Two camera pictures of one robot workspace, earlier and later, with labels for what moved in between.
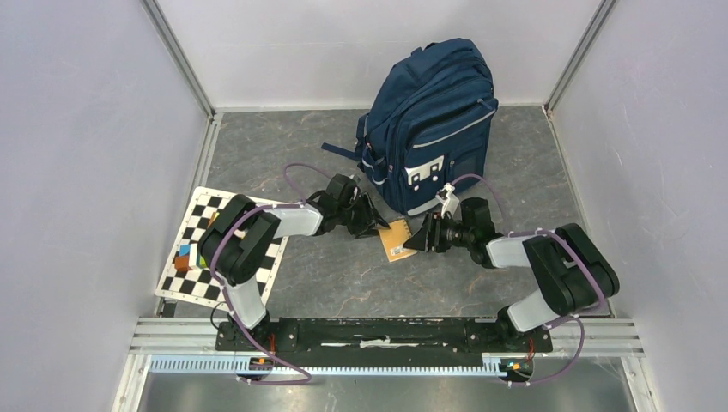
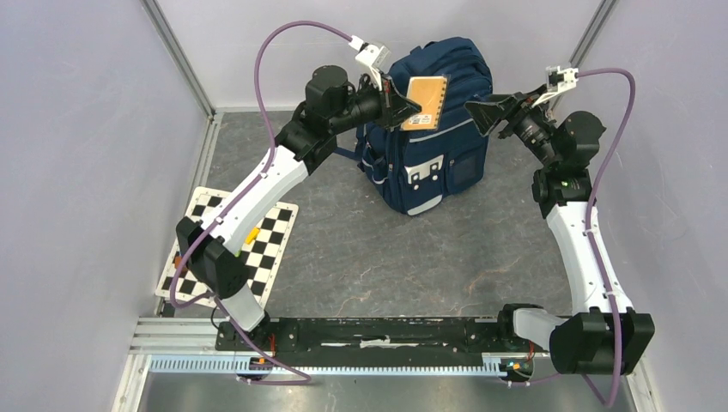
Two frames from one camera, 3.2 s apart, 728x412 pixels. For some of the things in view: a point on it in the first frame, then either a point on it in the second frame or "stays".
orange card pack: [394, 239] → [430, 92]
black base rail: [381, 339] stays
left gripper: [370, 216] → [394, 106]
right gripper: [431, 233] → [486, 115]
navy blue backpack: [428, 125] stays
